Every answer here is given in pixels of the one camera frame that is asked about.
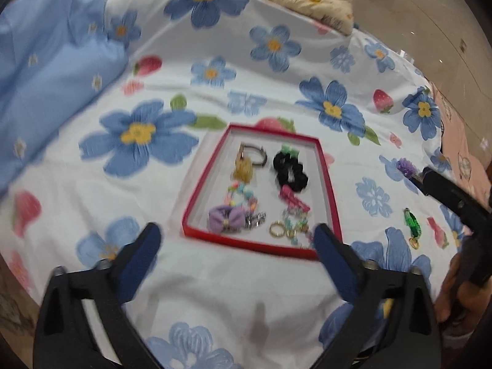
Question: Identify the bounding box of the person's right hand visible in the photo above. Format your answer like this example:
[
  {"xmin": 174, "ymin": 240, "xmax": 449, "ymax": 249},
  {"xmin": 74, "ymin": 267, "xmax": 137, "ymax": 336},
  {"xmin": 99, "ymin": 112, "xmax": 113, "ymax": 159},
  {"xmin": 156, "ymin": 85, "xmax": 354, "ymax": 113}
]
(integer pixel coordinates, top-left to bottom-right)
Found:
[{"xmin": 438, "ymin": 252, "xmax": 492, "ymax": 327}]

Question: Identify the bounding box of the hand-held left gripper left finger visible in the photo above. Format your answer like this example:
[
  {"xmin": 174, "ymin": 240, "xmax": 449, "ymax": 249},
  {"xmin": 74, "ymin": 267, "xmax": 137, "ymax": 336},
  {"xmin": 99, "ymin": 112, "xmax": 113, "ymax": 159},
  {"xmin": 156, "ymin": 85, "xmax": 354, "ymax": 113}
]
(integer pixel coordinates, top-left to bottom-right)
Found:
[{"xmin": 33, "ymin": 222, "xmax": 162, "ymax": 369}]

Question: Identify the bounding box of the red cardboard box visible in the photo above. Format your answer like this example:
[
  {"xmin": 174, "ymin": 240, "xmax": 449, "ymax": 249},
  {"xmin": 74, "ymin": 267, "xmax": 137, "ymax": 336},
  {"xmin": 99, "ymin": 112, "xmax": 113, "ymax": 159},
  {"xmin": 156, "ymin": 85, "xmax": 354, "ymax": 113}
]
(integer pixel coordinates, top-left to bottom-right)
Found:
[{"xmin": 182, "ymin": 123, "xmax": 343, "ymax": 261}]

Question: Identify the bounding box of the silver chain bracelet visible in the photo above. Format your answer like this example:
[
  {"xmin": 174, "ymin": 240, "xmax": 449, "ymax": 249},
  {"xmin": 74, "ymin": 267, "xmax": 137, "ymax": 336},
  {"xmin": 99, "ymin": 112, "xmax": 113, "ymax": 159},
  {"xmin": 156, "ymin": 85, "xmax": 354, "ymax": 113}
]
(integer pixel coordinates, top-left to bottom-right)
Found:
[{"xmin": 244, "ymin": 211, "xmax": 267, "ymax": 231}]

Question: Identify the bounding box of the green bead keychain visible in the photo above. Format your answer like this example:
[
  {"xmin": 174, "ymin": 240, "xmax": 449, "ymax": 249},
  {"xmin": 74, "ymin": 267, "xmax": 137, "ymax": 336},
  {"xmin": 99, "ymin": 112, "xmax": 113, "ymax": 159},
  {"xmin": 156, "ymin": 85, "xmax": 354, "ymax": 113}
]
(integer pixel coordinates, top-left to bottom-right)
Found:
[{"xmin": 403, "ymin": 208, "xmax": 423, "ymax": 250}]

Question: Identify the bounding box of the colourful bead bracelet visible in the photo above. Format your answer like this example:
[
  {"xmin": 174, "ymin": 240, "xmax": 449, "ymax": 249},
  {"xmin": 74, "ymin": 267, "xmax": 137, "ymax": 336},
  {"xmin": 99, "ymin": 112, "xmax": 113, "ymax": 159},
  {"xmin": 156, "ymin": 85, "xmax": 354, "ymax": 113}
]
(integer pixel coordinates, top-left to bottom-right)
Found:
[{"xmin": 225, "ymin": 182, "xmax": 258, "ymax": 212}]

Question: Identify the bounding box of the purple small scrunchie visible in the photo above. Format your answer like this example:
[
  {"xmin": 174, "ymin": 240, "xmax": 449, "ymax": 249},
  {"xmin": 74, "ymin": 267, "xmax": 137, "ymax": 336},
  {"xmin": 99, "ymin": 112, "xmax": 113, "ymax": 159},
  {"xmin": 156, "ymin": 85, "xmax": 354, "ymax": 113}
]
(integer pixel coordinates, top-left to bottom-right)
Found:
[{"xmin": 396, "ymin": 158, "xmax": 418, "ymax": 177}]

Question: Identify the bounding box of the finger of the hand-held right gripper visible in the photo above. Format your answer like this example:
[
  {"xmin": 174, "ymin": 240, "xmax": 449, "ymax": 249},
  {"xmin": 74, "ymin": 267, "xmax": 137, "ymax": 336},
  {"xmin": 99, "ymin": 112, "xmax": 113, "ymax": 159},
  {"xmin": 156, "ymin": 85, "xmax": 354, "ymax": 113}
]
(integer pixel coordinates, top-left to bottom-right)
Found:
[{"xmin": 413, "ymin": 167, "xmax": 492, "ymax": 220}]

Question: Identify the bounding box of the black scrunchie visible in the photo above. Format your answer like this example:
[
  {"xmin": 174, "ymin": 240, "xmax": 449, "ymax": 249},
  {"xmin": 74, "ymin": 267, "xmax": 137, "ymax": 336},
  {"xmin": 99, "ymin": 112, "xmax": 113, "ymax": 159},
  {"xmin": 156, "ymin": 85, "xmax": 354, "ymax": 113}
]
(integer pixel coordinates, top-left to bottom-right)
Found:
[{"xmin": 273, "ymin": 152, "xmax": 309, "ymax": 188}]

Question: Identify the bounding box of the purple bow hair clip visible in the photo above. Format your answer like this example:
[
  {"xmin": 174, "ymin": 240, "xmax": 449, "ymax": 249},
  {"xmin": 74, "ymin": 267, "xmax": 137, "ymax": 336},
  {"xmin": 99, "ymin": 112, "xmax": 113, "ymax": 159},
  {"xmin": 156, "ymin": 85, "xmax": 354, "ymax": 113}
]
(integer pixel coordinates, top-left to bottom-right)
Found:
[{"xmin": 208, "ymin": 205, "xmax": 247, "ymax": 233}]

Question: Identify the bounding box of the yellow hair claw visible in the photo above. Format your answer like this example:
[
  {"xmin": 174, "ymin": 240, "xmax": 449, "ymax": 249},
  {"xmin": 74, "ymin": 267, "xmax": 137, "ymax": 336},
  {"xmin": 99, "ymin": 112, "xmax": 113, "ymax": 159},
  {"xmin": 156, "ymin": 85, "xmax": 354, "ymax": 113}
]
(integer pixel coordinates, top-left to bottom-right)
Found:
[{"xmin": 234, "ymin": 156, "xmax": 255, "ymax": 181}]

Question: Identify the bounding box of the pink hair clip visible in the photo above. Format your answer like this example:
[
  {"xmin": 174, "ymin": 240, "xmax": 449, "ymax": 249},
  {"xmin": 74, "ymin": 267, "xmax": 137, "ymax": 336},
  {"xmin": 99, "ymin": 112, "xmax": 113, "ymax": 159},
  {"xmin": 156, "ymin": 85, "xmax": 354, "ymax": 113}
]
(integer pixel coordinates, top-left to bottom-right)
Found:
[{"xmin": 280, "ymin": 185, "xmax": 311, "ymax": 213}]

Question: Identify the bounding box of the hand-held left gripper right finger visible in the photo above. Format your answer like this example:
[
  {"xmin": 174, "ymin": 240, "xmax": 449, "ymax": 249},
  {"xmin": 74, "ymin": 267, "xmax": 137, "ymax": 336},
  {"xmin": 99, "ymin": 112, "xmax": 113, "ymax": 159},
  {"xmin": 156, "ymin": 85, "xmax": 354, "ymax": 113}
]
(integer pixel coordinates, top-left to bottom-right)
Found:
[{"xmin": 313, "ymin": 223, "xmax": 442, "ymax": 369}]

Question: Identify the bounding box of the light blue daisy quilt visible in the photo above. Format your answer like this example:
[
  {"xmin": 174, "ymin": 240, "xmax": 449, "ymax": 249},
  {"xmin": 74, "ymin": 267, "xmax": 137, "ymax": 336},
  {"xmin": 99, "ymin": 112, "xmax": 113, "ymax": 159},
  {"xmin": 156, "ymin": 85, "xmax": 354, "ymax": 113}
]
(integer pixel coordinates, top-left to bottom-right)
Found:
[{"xmin": 0, "ymin": 0, "xmax": 129, "ymax": 196}]

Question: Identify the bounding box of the floral strawberry bed sheet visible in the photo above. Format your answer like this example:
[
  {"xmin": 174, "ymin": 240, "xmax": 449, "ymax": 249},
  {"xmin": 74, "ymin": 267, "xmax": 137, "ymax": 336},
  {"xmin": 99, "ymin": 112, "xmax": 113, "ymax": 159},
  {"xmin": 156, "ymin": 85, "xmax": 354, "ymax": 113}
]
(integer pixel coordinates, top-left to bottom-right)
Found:
[{"xmin": 0, "ymin": 0, "xmax": 473, "ymax": 369}]

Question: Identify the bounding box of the gold wrist watch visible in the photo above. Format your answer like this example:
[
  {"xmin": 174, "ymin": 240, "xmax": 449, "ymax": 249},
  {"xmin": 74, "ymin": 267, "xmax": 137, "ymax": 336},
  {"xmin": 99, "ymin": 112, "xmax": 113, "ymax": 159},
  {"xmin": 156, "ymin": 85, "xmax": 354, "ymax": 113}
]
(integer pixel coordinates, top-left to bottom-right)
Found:
[{"xmin": 238, "ymin": 143, "xmax": 268, "ymax": 168}]

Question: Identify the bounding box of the pink printed cloth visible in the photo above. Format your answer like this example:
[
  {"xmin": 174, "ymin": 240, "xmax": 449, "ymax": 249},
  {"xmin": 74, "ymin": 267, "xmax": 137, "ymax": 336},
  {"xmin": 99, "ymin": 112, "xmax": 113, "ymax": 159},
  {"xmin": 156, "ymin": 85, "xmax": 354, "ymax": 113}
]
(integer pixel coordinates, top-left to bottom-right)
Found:
[{"xmin": 432, "ymin": 81, "xmax": 492, "ymax": 212}]

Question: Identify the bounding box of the pastel bead gold ring keychain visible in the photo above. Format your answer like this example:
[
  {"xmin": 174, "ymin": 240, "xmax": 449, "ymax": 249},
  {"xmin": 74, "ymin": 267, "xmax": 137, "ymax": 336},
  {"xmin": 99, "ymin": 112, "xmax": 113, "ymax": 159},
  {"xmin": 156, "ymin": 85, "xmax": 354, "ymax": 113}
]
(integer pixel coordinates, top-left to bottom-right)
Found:
[{"xmin": 269, "ymin": 208, "xmax": 316, "ymax": 250}]

